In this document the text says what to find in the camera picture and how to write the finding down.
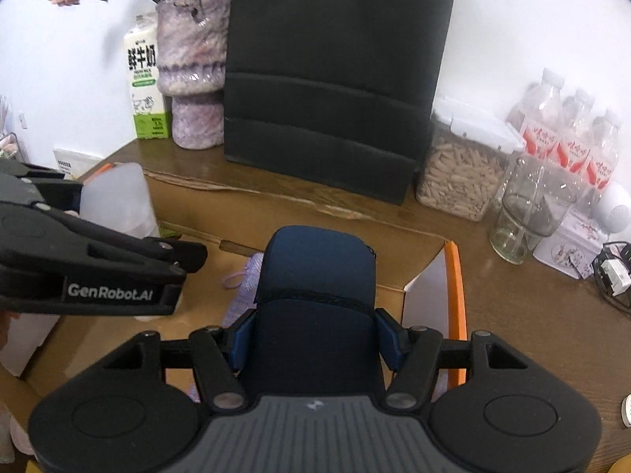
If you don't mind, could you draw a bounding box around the white and green milk carton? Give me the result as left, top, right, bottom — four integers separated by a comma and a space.
123, 12, 173, 140

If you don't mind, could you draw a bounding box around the white vented box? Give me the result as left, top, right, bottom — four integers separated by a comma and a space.
53, 147, 106, 179

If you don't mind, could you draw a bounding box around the white round speaker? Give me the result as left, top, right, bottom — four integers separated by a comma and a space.
592, 182, 631, 233

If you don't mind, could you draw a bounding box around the wooden desk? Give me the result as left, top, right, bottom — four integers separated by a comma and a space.
74, 135, 631, 473

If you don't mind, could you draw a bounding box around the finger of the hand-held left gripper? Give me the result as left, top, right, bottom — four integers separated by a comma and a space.
0, 158, 86, 204
64, 211, 209, 275

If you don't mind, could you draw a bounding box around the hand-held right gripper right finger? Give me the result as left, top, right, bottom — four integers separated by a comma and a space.
375, 308, 530, 411

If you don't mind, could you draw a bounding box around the white charger plug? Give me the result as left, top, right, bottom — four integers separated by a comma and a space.
599, 256, 631, 296

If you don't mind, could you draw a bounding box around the cardboard box with orange edge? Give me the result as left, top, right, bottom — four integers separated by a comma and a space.
0, 168, 468, 405

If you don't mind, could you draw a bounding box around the purple marbled vase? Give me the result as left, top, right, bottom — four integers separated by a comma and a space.
156, 0, 232, 149

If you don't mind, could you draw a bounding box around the black paper bag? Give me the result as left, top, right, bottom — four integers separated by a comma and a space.
223, 0, 460, 206

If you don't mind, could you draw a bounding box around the purple knitted item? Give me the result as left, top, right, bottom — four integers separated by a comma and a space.
222, 251, 267, 328

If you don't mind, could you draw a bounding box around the clear grain container white lid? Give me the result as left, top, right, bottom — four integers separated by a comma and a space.
414, 97, 526, 222

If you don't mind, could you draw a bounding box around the white charger with cable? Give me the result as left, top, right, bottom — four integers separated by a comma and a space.
592, 241, 631, 318

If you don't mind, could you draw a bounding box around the navy blue fabric pouch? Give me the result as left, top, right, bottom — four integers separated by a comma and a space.
238, 225, 386, 397

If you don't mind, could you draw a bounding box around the clear glass jar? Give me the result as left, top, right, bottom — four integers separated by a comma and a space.
489, 155, 577, 264

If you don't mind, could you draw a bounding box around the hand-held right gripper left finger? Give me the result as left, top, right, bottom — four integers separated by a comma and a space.
101, 311, 257, 412

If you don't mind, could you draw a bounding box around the translucent plastic jug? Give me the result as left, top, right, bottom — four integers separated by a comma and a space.
79, 162, 161, 240

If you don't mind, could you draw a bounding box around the white tissue box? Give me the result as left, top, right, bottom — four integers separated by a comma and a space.
532, 209, 617, 281

